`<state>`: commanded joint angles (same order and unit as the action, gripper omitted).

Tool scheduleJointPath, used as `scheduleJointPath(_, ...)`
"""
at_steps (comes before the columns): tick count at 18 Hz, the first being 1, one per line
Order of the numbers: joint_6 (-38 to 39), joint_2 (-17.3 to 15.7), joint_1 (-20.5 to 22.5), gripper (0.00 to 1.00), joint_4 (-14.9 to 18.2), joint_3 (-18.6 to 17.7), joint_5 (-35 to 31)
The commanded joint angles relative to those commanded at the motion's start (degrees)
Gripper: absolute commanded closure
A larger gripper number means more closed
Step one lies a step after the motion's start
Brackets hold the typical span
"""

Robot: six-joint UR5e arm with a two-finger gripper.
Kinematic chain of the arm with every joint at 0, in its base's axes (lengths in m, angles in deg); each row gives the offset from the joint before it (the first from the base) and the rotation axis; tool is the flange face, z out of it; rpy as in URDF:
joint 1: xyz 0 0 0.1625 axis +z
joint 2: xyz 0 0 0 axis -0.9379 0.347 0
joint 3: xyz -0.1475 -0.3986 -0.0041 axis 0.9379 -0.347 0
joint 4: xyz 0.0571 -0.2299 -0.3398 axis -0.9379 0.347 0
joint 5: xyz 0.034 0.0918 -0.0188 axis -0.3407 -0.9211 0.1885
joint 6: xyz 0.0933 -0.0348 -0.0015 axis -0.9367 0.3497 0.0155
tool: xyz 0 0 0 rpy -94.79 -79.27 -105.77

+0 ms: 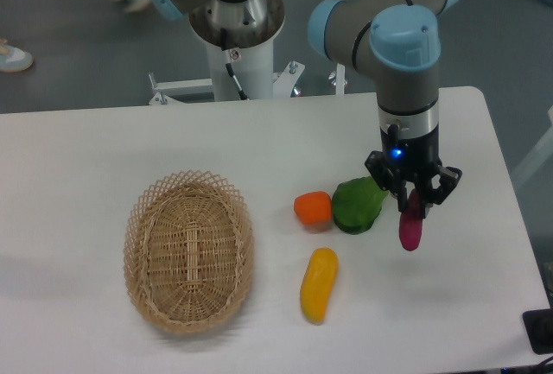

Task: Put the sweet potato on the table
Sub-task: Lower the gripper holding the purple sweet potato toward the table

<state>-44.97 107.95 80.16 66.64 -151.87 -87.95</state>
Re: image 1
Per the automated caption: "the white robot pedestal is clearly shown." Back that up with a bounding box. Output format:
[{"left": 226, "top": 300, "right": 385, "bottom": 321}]
[{"left": 149, "top": 0, "right": 306, "bottom": 105}]

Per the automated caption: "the white frame at right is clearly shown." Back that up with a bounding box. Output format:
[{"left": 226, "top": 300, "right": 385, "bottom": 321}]
[{"left": 512, "top": 108, "right": 552, "bottom": 187}]

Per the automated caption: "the white blue sneaker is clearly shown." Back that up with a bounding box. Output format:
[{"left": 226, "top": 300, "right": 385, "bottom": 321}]
[{"left": 0, "top": 38, "right": 34, "bottom": 73}]

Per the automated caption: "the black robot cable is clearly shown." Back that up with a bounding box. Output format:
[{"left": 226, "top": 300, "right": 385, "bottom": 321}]
[{"left": 219, "top": 28, "right": 251, "bottom": 102}]

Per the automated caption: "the green leafy vegetable toy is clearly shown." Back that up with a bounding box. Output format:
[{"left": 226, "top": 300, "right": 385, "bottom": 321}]
[{"left": 331, "top": 176, "right": 388, "bottom": 235}]

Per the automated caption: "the black device at edge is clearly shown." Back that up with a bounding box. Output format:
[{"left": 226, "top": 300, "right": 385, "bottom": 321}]
[{"left": 522, "top": 308, "right": 552, "bottom": 355}]

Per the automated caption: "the yellow mango toy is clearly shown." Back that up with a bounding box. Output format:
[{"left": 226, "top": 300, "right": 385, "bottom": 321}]
[{"left": 300, "top": 247, "right": 339, "bottom": 325}]

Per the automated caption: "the woven wicker basket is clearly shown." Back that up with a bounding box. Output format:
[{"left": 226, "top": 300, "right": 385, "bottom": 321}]
[{"left": 124, "top": 170, "right": 254, "bottom": 335}]

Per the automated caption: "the purple sweet potato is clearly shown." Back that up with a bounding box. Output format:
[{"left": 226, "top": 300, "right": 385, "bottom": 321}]
[{"left": 398, "top": 189, "right": 423, "bottom": 251}]

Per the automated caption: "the orange bell pepper toy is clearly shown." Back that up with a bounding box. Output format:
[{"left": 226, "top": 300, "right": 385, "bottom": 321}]
[{"left": 293, "top": 191, "right": 332, "bottom": 225}]

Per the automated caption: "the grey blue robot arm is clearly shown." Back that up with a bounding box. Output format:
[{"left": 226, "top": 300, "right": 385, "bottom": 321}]
[{"left": 151, "top": 0, "right": 461, "bottom": 218}]

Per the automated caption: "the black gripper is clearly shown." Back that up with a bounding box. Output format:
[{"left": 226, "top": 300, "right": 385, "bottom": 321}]
[{"left": 365, "top": 105, "right": 462, "bottom": 219}]

